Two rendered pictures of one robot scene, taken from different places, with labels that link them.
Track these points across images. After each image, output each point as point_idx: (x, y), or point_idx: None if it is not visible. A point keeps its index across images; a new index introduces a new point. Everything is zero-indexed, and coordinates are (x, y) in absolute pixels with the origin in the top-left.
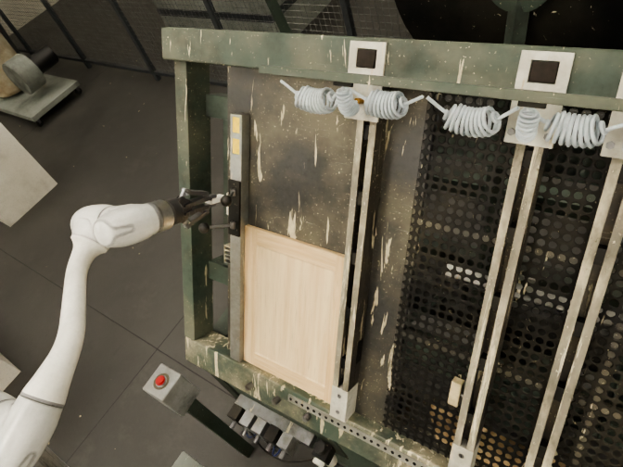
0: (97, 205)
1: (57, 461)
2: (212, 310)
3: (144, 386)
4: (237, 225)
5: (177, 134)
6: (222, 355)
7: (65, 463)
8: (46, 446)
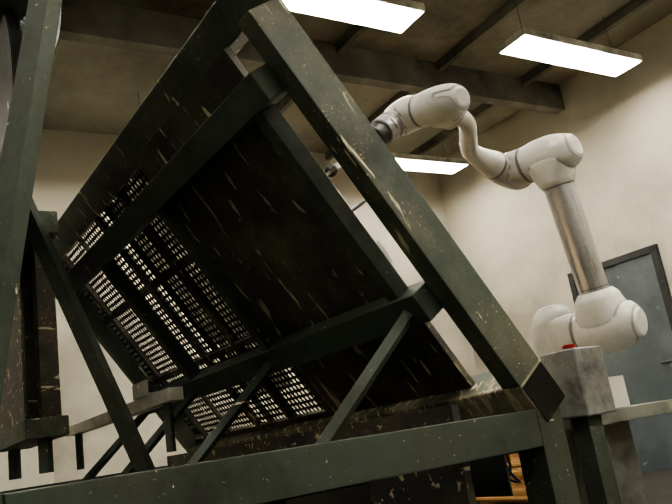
0: (426, 89)
1: (559, 234)
2: (481, 359)
3: (597, 345)
4: None
5: (342, 84)
6: (480, 373)
7: (567, 247)
8: (559, 219)
